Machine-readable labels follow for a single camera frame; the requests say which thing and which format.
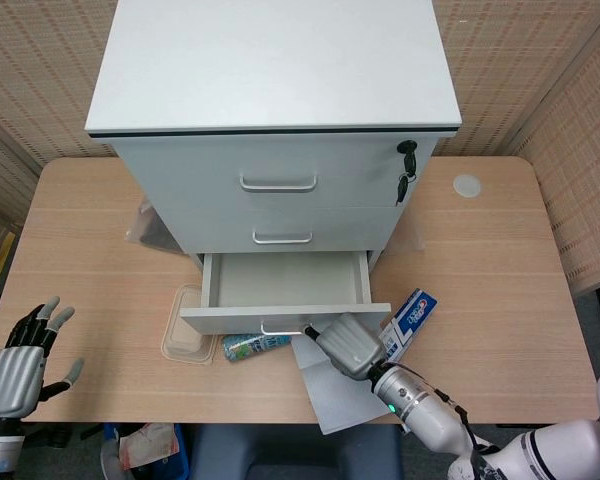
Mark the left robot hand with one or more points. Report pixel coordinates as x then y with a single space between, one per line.
14 372

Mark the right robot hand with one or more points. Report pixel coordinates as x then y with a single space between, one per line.
349 346

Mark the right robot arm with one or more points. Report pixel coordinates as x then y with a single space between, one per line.
480 430

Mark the black cabinet keys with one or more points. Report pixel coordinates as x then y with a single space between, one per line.
406 167

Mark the white drawer cabinet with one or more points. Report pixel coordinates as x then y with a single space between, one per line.
275 125

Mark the grey cloth sheet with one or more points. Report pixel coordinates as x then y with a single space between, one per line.
335 395

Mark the blue white toothpaste box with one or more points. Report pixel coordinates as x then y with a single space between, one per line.
411 320

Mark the blue green drink can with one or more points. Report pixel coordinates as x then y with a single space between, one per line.
250 346

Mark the dark blue chair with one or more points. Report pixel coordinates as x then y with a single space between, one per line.
300 452

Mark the red white crumpled bag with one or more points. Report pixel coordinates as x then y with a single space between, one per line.
145 445

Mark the beige lidded food container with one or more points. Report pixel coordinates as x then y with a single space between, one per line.
187 345

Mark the blue storage bin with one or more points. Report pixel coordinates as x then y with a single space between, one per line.
172 452

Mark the clear plastic bag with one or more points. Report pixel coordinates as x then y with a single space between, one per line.
147 227

